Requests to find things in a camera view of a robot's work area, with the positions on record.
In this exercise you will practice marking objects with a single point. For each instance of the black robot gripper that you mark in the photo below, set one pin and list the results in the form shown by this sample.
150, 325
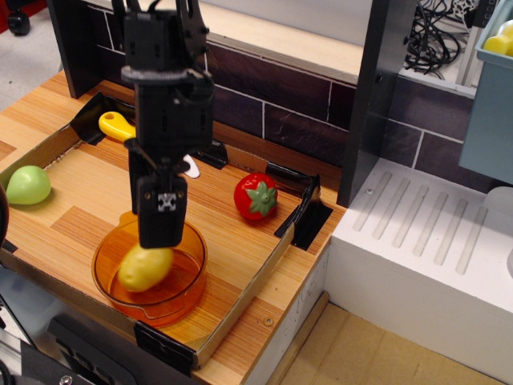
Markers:
173, 118

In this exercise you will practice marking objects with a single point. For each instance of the yellow toy potato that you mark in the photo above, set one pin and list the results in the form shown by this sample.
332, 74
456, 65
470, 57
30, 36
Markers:
142, 268

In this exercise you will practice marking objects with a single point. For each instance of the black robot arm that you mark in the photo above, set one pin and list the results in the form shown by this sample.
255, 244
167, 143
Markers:
161, 40

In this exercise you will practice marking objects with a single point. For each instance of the cardboard fence with black tape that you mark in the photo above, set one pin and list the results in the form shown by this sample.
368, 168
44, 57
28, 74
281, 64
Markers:
264, 277

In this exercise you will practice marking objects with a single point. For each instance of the orange transparent plastic pot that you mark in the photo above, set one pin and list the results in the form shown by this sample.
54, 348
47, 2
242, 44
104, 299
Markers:
168, 301

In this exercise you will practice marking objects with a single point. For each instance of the red toy strawberry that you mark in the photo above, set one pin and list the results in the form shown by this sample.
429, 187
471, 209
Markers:
255, 196

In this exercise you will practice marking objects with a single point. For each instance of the green toy pear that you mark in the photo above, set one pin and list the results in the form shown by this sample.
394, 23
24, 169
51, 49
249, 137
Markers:
29, 185

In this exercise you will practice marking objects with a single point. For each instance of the black caster wheel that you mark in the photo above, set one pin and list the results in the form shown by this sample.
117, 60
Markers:
18, 23

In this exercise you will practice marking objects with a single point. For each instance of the white dish drain rack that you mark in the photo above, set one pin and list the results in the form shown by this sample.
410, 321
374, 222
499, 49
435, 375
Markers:
431, 261

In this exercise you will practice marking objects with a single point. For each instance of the grey blue plastic bin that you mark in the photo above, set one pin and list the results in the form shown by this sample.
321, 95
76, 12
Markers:
487, 148

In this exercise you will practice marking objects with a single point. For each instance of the yellow toy in bin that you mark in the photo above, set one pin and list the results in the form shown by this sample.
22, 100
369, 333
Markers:
501, 43

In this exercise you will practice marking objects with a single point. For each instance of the yellow handled toy knife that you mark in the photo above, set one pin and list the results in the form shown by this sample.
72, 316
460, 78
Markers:
115, 126

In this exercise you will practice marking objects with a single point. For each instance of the dark grey vertical post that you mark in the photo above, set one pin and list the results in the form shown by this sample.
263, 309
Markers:
384, 53

